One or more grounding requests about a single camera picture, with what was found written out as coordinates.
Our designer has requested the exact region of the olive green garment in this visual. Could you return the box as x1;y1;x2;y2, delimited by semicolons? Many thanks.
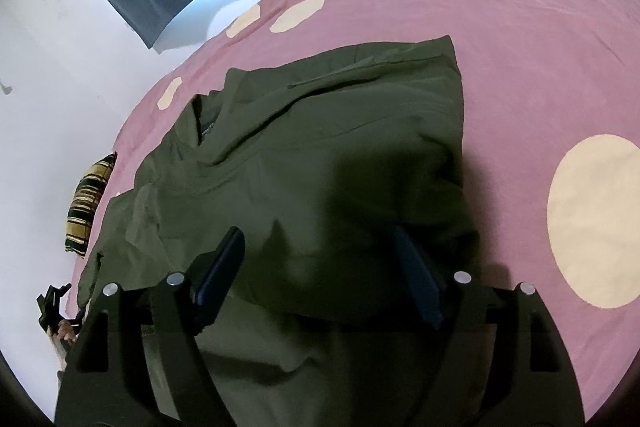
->
75;34;481;427

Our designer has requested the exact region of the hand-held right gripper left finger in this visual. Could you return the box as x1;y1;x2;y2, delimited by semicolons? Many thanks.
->
54;226;246;427

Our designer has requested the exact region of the person's left hand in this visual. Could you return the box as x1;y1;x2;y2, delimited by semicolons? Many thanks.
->
50;319;80;358

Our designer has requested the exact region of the yellow black striped cloth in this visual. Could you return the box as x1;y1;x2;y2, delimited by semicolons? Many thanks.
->
64;152;118;254

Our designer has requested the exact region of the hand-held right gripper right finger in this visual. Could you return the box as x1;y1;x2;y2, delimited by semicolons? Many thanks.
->
392;226;587;427

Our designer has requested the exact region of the pink blanket with cream dots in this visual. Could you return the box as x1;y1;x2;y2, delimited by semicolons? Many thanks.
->
67;0;640;418

